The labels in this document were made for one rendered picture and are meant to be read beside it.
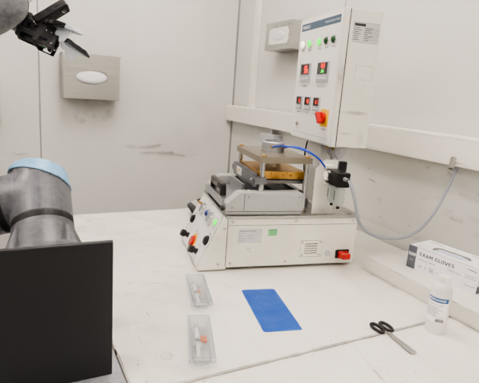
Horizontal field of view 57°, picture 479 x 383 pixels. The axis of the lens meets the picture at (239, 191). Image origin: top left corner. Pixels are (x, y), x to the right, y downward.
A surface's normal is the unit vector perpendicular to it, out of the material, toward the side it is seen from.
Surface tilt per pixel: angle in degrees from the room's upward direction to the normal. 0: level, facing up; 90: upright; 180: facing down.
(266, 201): 90
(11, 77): 90
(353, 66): 90
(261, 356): 0
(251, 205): 90
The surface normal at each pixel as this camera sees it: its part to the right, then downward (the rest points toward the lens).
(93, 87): 0.45, 0.22
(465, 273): -0.82, 0.07
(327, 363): 0.07, -0.97
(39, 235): 0.10, -0.76
